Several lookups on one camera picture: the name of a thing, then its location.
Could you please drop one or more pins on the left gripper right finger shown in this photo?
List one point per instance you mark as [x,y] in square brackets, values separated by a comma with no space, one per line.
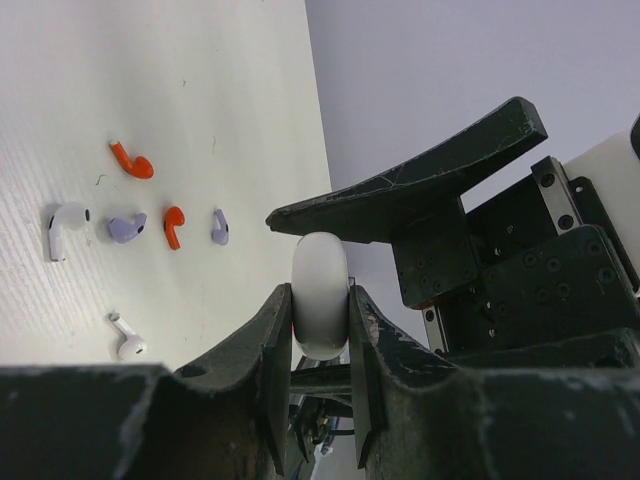
[562,410]

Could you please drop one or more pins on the orange earbud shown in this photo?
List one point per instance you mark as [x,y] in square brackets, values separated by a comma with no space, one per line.
[139,167]
[173,218]

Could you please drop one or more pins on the purple earbud left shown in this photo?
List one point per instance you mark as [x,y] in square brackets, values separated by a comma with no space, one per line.
[122,231]

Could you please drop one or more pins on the white round charging case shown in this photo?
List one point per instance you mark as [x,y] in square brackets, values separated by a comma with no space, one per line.
[320,291]

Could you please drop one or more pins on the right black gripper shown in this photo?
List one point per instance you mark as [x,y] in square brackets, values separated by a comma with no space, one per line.
[538,263]

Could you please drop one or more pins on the purple earbud right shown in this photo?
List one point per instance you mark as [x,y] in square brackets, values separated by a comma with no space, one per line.
[220,232]

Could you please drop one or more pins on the purple earbud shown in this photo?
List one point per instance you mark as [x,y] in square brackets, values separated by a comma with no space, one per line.
[220,232]
[122,231]

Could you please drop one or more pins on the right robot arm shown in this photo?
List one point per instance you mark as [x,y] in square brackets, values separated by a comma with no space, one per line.
[612,165]

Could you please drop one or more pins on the white earbud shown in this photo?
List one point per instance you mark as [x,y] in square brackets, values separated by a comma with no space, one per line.
[133,346]
[70,216]

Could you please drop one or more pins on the orange earbud upper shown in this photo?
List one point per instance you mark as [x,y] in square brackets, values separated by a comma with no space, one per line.
[139,167]

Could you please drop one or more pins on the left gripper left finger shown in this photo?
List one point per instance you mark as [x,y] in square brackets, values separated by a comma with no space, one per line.
[221,416]

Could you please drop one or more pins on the orange earbud lower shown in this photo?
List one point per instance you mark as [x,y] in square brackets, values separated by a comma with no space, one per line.
[173,218]

